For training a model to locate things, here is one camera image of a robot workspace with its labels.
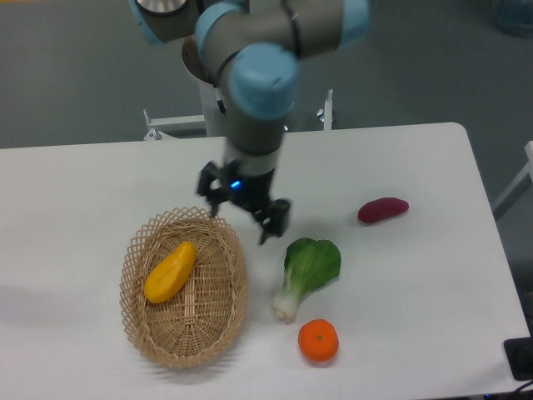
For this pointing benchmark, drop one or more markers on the green bok choy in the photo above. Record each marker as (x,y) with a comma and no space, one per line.
(309,265)

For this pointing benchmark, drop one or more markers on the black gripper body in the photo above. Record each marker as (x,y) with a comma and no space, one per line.
(250,193)

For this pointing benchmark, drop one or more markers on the white metal frame bracket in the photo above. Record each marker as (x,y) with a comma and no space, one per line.
(183,127)

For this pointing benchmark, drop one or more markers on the white frame at right edge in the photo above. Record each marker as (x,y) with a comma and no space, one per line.
(517,187)

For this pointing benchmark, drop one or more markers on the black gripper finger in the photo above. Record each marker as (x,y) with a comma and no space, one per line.
(273,218)
(211,186)

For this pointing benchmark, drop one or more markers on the orange tangerine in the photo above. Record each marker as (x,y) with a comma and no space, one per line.
(318,341)

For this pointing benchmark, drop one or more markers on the purple sweet potato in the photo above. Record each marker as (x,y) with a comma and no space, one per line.
(382,209)

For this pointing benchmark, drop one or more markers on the yellow mango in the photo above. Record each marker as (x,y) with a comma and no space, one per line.
(168,277)

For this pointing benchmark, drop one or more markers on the woven wicker basket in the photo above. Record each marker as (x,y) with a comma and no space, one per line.
(204,317)

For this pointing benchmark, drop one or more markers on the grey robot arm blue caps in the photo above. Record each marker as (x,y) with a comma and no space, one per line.
(253,58)

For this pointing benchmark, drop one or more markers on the black device at table edge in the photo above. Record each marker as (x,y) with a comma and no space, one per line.
(519,356)

